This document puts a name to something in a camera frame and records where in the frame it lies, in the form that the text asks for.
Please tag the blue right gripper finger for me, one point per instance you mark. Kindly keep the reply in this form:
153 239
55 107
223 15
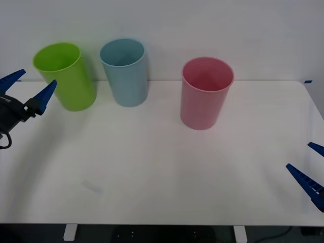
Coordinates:
317 148
307 183

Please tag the yellow-green plastic bin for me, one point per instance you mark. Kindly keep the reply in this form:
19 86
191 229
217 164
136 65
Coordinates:
76 83

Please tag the pale blue plastic bin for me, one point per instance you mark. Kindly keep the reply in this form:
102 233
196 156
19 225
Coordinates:
129 83

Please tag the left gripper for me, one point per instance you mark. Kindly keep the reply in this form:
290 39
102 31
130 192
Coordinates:
11 114

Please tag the pink plastic bin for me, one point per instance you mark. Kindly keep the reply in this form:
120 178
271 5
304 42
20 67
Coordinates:
202 106

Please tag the white table leg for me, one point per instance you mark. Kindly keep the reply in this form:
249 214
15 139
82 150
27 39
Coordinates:
70 232
240 233

